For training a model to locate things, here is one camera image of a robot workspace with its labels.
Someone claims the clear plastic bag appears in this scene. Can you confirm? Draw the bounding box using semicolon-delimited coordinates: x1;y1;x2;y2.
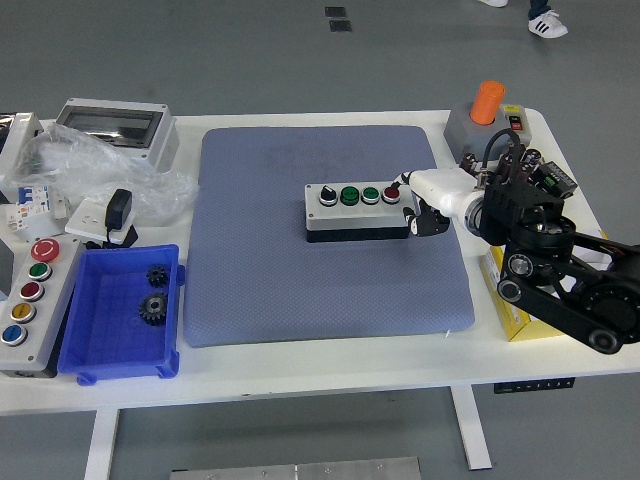
9;122;200;224

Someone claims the small black gear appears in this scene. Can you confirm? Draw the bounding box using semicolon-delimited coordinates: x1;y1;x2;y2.
145;263;170;289

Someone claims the blue plastic bin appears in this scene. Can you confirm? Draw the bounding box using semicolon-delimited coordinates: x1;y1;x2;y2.
57;243;187;386

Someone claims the orange cylinder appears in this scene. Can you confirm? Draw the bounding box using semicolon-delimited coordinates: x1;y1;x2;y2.
469;80;506;126

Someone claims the black power adapter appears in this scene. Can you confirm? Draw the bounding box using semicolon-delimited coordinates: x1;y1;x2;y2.
103;188;135;234

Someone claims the grey clear-lid distribution box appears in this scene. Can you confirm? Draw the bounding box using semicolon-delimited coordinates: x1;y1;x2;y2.
53;97;180;174

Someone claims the white table leg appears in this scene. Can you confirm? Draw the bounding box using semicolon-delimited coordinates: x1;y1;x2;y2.
83;408;121;480
448;385;494;471

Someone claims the grey five-button control box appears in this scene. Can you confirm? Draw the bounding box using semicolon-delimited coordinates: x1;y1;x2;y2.
0;237;86;380

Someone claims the large black gear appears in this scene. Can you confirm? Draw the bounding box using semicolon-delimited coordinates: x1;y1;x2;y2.
137;292;170;329

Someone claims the blue-grey mat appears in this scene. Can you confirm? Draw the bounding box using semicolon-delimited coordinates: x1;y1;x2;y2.
182;124;476;349

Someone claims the white blue circuit breaker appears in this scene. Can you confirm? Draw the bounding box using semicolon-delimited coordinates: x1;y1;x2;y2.
5;182;54;244

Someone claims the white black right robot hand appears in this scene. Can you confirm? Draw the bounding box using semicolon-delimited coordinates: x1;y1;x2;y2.
385;168;484;237

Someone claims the white wall socket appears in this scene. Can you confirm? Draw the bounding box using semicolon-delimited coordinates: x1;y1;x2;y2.
64;197;136;246

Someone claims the black table control panel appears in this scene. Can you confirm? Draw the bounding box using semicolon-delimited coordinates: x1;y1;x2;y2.
493;378;576;395

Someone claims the grey switch box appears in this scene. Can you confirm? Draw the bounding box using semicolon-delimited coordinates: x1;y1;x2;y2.
443;103;532;164

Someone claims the grey four-button control box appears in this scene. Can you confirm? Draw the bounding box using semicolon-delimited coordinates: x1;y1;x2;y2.
303;180;417;244

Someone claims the black module green terminal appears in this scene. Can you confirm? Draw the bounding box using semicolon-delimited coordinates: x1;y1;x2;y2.
535;159;579;200

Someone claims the white enclosure box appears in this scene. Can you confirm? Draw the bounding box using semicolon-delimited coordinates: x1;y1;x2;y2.
0;111;46;201

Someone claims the white yellow cardboard box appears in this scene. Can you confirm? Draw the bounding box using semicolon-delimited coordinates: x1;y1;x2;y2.
480;228;614;344

